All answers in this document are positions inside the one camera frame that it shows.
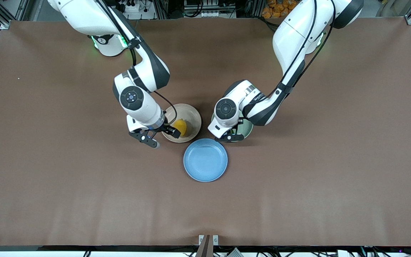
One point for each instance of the pile of orange packets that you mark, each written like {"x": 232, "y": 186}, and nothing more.
{"x": 273, "y": 7}

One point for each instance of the yellow lemon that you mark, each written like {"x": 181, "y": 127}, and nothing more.
{"x": 181, "y": 126}

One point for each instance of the blue round plate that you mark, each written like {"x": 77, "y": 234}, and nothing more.
{"x": 205, "y": 160}

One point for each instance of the beige round plate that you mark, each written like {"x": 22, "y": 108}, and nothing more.
{"x": 191, "y": 117}

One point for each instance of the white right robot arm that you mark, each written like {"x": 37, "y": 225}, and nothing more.
{"x": 84, "y": 14}

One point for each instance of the brown stand post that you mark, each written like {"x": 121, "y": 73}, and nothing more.
{"x": 205, "y": 250}

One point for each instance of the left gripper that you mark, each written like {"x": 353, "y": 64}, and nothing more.
{"x": 240, "y": 122}

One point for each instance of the pale green round plate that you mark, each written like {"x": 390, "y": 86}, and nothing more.
{"x": 247, "y": 129}

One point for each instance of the small metal bracket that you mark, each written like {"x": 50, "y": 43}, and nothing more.
{"x": 215, "y": 240}
{"x": 201, "y": 240}

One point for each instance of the brown table cover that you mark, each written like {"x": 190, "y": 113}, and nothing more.
{"x": 84, "y": 196}

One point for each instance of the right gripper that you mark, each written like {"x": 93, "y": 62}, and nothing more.
{"x": 166, "y": 128}

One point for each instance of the large white power strip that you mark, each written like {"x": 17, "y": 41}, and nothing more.
{"x": 137, "y": 14}

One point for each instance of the small white power strip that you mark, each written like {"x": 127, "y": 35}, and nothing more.
{"x": 211, "y": 14}

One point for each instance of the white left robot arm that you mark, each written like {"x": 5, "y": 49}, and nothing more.
{"x": 298, "y": 35}

